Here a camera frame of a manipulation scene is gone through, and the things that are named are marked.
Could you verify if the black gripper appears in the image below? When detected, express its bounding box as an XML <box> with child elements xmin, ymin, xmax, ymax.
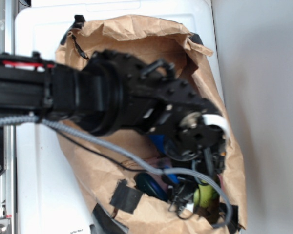
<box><xmin>165</xmin><ymin>107</ymin><xmax>229</xmax><ymax>176</ymax></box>

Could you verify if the green plush animal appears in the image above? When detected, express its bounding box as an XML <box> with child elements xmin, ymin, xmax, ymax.
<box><xmin>193</xmin><ymin>184</ymin><xmax>219</xmax><ymax>210</ymax></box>

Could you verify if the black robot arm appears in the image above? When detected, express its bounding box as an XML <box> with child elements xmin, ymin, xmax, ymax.
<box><xmin>0</xmin><ymin>50</ymin><xmax>225</xmax><ymax>175</ymax></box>

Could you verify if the blue plastic bottle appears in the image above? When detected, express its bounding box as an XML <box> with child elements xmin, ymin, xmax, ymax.
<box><xmin>148</xmin><ymin>135</ymin><xmax>180</xmax><ymax>186</ymax></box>

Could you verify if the brown paper bag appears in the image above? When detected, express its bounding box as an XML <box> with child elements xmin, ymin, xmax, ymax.
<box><xmin>55</xmin><ymin>14</ymin><xmax>248</xmax><ymax>234</ymax></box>

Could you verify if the white plastic bin lid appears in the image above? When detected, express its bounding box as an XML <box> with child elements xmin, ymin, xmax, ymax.
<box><xmin>15</xmin><ymin>0</ymin><xmax>216</xmax><ymax>234</ymax></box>

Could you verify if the black cable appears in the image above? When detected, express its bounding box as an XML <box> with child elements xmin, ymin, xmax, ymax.
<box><xmin>56</xmin><ymin>131</ymin><xmax>152</xmax><ymax>172</ymax></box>

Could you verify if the grey braided cable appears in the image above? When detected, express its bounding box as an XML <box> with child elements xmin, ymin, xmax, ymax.
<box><xmin>0</xmin><ymin>116</ymin><xmax>233</xmax><ymax>229</ymax></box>

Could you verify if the aluminium frame rail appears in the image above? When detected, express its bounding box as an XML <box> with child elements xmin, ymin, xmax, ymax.
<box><xmin>0</xmin><ymin>0</ymin><xmax>18</xmax><ymax>234</ymax></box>

